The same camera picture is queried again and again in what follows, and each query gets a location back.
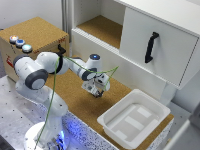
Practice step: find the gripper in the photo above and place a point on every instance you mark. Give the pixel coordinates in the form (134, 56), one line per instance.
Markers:
(101, 80)

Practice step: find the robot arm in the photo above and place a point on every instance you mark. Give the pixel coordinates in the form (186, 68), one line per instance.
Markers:
(33, 75)

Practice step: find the white cabinet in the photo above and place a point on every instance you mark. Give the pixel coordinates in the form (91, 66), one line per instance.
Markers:
(100, 46)

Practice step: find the white plastic box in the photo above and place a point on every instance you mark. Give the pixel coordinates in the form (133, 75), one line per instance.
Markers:
(133, 120)

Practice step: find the white sliding door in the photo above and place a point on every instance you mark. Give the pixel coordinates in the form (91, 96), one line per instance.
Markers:
(166, 50)

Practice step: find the wooden drawer box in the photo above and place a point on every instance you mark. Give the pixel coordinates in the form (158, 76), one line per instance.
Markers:
(36, 31)

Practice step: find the green button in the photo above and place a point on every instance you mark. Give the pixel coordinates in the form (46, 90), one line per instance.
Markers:
(26, 48)

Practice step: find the blue button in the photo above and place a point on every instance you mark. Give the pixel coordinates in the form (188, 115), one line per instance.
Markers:
(20, 42)

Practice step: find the red button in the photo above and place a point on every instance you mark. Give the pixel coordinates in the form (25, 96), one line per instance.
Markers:
(13, 39)

